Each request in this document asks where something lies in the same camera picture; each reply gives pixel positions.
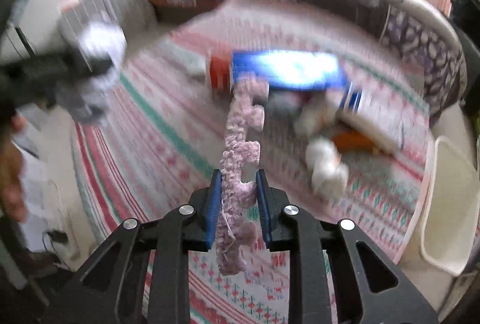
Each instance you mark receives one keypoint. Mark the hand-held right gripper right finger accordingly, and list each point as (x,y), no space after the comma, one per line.
(262,204)

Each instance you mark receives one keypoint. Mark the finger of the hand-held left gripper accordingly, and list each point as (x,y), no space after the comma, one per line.
(93,63)

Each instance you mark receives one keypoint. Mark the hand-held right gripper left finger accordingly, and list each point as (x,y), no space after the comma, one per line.
(214,204)

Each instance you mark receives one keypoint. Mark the grey-white tissue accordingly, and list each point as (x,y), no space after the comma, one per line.
(99,39)

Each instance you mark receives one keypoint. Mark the pink knitted strip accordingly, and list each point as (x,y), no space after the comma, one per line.
(234,144)

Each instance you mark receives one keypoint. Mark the white tissue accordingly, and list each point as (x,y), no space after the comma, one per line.
(313,117)
(326,170)

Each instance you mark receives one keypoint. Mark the white paper cup green print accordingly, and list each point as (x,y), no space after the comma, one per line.
(193,61)

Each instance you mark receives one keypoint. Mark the orange packet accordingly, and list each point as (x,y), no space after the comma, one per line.
(352,140)

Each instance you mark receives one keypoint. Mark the red snack packet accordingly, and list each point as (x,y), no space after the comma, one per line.
(220,72)

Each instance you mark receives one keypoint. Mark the white box with blue edge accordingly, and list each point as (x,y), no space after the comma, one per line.
(375,121)

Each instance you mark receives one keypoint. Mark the white plastic bin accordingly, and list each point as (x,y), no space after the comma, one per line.
(446,196)

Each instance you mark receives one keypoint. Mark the person's left hand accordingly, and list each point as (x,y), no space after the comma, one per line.
(9,177)

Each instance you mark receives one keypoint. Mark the striped patterned bed sheet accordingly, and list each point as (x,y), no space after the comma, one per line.
(157,129)

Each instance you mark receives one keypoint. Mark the black power adapter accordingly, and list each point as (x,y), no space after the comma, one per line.
(58,237)

